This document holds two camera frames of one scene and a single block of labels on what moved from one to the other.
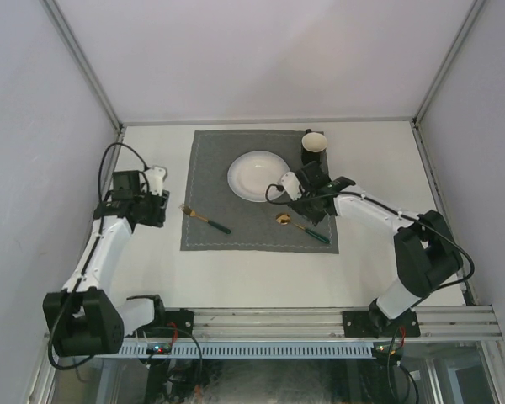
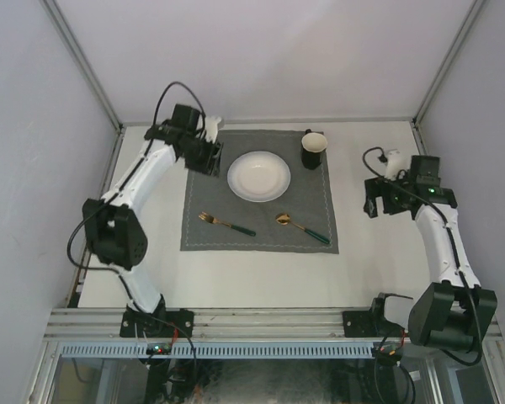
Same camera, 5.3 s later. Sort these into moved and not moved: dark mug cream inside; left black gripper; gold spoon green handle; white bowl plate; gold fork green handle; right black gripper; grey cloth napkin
Moved: right black gripper; left black gripper; gold fork green handle
Not moved: gold spoon green handle; dark mug cream inside; grey cloth napkin; white bowl plate
